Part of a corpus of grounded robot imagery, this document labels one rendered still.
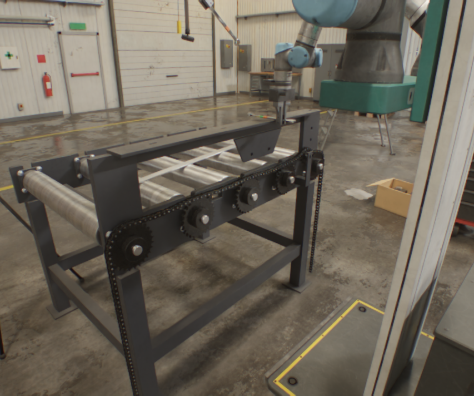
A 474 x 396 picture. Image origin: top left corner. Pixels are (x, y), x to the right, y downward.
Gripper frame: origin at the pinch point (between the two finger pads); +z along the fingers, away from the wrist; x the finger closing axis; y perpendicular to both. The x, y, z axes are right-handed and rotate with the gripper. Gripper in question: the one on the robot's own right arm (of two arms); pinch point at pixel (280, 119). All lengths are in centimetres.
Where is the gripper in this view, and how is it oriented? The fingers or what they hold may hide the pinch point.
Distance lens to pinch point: 151.6
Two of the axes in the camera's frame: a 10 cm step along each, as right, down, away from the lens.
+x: 6.7, -2.9, 6.8
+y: 7.4, 2.6, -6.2
